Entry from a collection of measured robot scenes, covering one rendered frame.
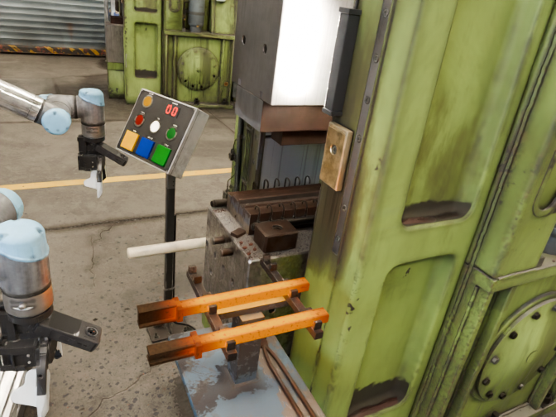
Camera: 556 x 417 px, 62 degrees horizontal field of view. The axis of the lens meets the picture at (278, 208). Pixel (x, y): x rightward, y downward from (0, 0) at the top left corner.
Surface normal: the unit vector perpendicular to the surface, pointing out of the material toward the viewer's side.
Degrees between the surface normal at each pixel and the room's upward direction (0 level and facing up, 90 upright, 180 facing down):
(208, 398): 0
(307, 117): 90
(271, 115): 90
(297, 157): 90
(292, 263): 90
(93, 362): 0
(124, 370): 0
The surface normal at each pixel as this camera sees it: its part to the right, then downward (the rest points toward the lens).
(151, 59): 0.35, 0.46
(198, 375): 0.12, -0.89
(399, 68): -0.88, 0.11
